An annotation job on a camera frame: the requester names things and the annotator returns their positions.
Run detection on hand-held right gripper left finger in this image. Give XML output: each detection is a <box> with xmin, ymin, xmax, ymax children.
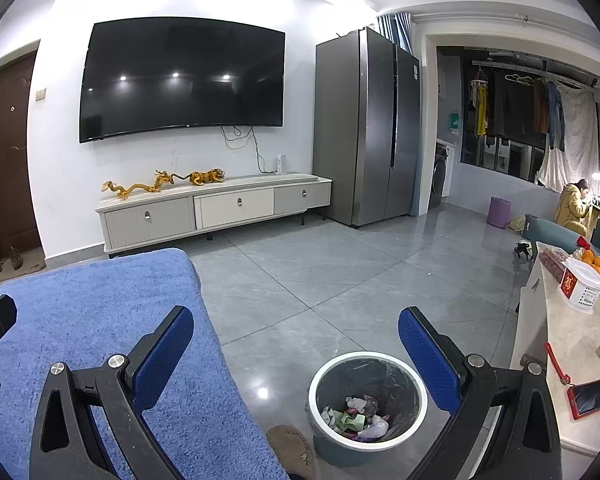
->
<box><xmin>29</xmin><ymin>305</ymin><xmax>196</xmax><ymax>480</ymax></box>

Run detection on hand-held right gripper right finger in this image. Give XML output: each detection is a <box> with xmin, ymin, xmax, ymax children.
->
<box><xmin>397</xmin><ymin>306</ymin><xmax>563</xmax><ymax>480</ymax></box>

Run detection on purple wrapper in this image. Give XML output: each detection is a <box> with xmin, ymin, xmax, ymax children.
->
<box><xmin>357</xmin><ymin>414</ymin><xmax>390</xmax><ymax>442</ymax></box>

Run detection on grey round trash can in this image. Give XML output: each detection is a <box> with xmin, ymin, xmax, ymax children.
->
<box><xmin>307</xmin><ymin>351</ymin><xmax>428</xmax><ymax>468</ymax></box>

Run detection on brown doormat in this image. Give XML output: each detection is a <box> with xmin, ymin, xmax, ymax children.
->
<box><xmin>0</xmin><ymin>260</ymin><xmax>48</xmax><ymax>283</ymax></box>

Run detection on blue fluffy blanket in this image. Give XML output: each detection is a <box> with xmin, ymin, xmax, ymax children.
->
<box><xmin>0</xmin><ymin>248</ymin><xmax>291</xmax><ymax>480</ymax></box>

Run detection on beige marble table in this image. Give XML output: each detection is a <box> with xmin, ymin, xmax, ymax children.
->
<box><xmin>510</xmin><ymin>241</ymin><xmax>600</xmax><ymax>466</ymax></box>

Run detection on dark red sausage pack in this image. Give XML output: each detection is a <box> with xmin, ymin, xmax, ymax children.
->
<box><xmin>537</xmin><ymin>249</ymin><xmax>572</xmax><ymax>283</ymax></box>

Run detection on brown entrance door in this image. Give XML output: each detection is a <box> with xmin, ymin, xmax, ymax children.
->
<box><xmin>0</xmin><ymin>51</ymin><xmax>43</xmax><ymax>263</ymax></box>

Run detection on brown slipper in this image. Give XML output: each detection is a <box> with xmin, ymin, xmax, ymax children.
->
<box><xmin>266</xmin><ymin>425</ymin><xmax>316</xmax><ymax>478</ymax></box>

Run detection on white television cabinet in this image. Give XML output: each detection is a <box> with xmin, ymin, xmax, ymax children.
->
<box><xmin>95</xmin><ymin>172</ymin><xmax>332</xmax><ymax>259</ymax></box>

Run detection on purple waste bin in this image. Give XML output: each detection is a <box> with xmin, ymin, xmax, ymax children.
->
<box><xmin>489</xmin><ymin>196</ymin><xmax>512</xmax><ymax>229</ymax></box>

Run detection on phone in red case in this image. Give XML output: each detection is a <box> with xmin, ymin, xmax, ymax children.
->
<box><xmin>566</xmin><ymin>378</ymin><xmax>600</xmax><ymax>421</ymax></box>

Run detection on golden dragon figurine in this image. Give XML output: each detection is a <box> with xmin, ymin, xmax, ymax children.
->
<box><xmin>152</xmin><ymin>170</ymin><xmax>193</xmax><ymax>192</ymax></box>
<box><xmin>101</xmin><ymin>180</ymin><xmax>162</xmax><ymax>201</ymax></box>

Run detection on white basket with red label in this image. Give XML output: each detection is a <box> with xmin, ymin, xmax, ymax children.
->
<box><xmin>559</xmin><ymin>256</ymin><xmax>600</xmax><ymax>315</ymax></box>

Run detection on golden tiger figurine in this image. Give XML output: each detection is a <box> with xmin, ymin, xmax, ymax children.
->
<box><xmin>189</xmin><ymin>168</ymin><xmax>227</xmax><ymax>185</ymax></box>

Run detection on dark front-load washing machine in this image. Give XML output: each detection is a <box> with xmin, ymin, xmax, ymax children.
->
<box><xmin>428</xmin><ymin>141</ymin><xmax>453</xmax><ymax>209</ymax></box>

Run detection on grey double-door refrigerator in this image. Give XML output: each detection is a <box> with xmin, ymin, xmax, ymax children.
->
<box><xmin>312</xmin><ymin>26</ymin><xmax>422</xmax><ymax>228</ymax></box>

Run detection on yellow hanging clothes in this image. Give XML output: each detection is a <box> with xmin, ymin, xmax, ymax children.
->
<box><xmin>469</xmin><ymin>80</ymin><xmax>493</xmax><ymax>137</ymax></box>

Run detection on white hanging sheet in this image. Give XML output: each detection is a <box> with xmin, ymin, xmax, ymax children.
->
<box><xmin>536</xmin><ymin>85</ymin><xmax>600</xmax><ymax>193</ymax></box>

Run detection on dark hanging clothes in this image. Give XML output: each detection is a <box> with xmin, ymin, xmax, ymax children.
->
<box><xmin>492</xmin><ymin>77</ymin><xmax>536</xmax><ymax>138</ymax></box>

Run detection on blue denim hanging jacket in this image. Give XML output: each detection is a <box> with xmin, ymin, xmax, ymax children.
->
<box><xmin>545</xmin><ymin>82</ymin><xmax>567</xmax><ymax>153</ymax></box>

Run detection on brown hanging garment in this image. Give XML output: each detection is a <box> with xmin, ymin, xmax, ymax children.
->
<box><xmin>532</xmin><ymin>80</ymin><xmax>551</xmax><ymax>133</ymax></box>

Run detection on blue striped curtain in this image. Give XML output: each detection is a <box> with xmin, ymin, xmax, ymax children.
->
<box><xmin>375</xmin><ymin>11</ymin><xmax>413</xmax><ymax>53</ymax></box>

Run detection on red handled tool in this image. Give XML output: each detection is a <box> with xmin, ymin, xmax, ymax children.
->
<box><xmin>544</xmin><ymin>342</ymin><xmax>573</xmax><ymax>386</ymax></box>

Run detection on television cables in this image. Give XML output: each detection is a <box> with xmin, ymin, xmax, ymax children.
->
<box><xmin>220</xmin><ymin>125</ymin><xmax>268</xmax><ymax>173</ymax></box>

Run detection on black wall television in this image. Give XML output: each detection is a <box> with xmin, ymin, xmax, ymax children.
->
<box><xmin>78</xmin><ymin>16</ymin><xmax>287</xmax><ymax>144</ymax></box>

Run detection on metal clothes rail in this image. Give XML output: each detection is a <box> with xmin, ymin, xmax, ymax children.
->
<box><xmin>472</xmin><ymin>57</ymin><xmax>597</xmax><ymax>92</ymax></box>

